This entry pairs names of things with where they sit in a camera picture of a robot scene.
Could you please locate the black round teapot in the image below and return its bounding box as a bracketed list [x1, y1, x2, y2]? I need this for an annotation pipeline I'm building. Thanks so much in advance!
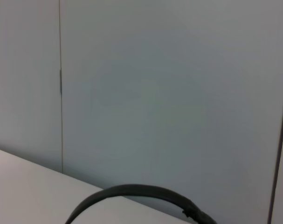
[64, 183, 218, 224]

